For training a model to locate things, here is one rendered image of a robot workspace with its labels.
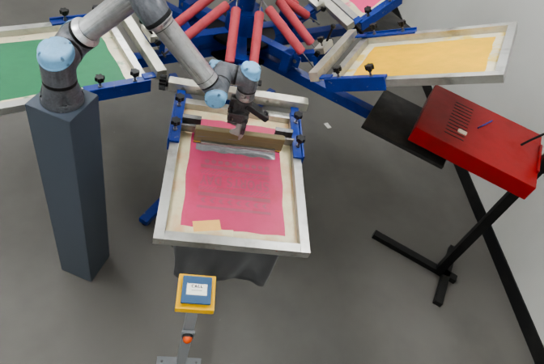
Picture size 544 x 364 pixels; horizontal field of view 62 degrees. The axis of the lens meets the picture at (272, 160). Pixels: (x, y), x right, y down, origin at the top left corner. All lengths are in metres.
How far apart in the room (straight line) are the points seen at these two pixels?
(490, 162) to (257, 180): 1.11
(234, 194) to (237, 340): 1.00
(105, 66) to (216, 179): 0.86
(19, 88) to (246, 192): 1.11
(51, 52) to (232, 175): 0.83
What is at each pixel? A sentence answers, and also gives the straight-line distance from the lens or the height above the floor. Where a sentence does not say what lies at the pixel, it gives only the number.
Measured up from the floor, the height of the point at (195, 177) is 0.95.
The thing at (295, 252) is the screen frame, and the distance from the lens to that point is 1.75.
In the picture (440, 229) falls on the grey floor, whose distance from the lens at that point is 3.55.
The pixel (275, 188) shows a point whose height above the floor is 0.96.
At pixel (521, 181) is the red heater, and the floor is 1.10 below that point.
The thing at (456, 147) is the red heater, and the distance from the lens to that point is 2.34.
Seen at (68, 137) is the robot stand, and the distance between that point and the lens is 1.83.
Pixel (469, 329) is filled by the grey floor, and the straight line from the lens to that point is 3.21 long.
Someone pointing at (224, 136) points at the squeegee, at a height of 1.08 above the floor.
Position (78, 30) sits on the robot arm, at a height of 1.44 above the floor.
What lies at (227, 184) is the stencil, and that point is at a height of 0.96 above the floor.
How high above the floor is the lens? 2.41
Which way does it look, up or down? 45 degrees down
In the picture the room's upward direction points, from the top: 18 degrees clockwise
